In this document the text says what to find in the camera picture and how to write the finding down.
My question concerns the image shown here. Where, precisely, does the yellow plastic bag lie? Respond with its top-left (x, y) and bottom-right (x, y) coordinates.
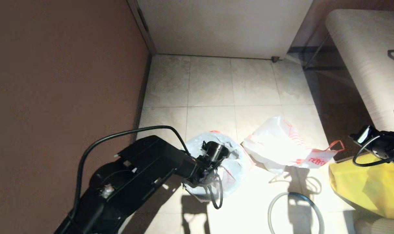
top-left (328, 153), bottom-right (394, 220)

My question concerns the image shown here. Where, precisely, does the thin metal table leg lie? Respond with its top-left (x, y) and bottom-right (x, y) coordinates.
top-left (302, 32), bottom-right (347, 71)

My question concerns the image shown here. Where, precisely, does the beige woodgrain table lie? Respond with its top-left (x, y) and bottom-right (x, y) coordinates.
top-left (325, 9), bottom-right (394, 132)

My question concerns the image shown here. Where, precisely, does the white red-printed trash bag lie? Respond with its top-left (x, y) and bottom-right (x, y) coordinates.
top-left (242, 116), bottom-right (346, 175)

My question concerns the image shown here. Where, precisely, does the grey door frame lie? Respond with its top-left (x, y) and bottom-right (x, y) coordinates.
top-left (127, 0), bottom-right (158, 56)

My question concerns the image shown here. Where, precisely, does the white plastic bag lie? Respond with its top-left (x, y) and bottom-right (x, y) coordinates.
top-left (183, 130), bottom-right (253, 202)

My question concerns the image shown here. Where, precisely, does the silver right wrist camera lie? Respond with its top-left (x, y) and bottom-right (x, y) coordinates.
top-left (358, 125), bottom-right (372, 144)

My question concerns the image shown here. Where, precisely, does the cream ribbed cylinder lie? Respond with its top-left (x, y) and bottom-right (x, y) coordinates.
top-left (354, 218), bottom-right (394, 234)

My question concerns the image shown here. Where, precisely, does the dark baseboard strip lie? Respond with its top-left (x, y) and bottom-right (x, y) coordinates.
top-left (112, 54), bottom-right (153, 234)

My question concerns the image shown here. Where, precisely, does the white door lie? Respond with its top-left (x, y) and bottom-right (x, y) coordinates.
top-left (137, 0), bottom-right (314, 60)

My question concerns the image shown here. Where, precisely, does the grey bin rim ring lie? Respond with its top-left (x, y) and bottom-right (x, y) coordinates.
top-left (268, 192), bottom-right (324, 234)

